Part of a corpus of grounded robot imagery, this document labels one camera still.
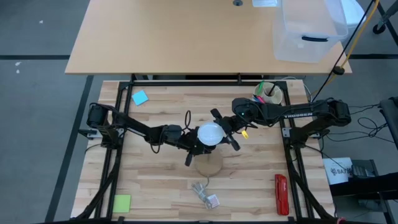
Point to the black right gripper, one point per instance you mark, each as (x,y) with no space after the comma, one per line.
(234,124)

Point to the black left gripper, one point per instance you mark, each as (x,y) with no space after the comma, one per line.
(189,143)

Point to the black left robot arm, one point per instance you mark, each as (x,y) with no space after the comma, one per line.
(136,126)

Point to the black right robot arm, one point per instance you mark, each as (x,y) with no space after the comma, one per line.
(298,113)

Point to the blue pen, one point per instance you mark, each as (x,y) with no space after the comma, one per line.
(257,98)

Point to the pink pen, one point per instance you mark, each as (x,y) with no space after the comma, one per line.
(261,100)

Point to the green marker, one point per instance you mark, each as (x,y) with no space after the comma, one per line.
(260,87)

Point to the white pen cup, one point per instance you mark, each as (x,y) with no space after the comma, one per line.
(273,98)

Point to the black pen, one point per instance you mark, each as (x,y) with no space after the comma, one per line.
(272,89)

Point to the blue sticky note pad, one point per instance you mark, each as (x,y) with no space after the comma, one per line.
(140,98)

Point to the red marker case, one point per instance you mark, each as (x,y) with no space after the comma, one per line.
(281,194)

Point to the green sticky note pad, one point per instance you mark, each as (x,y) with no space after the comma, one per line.
(122,203)

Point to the light wooden desk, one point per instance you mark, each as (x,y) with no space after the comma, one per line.
(174,37)

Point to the white printed paper sheet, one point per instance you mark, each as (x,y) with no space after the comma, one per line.
(337,171)

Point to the clear plastic storage bin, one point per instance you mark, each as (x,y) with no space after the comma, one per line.
(308,34)

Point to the grey desk grommet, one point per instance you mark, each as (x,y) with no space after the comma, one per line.
(237,2)

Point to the red tape band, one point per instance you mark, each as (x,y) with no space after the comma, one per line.
(341,221)

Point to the black equipment cart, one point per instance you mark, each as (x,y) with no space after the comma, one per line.
(367,186)

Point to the black caster stand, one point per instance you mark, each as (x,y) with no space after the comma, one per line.
(378,28)

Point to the black aluminium table frame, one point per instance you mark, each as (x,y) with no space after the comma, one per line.
(186,83)

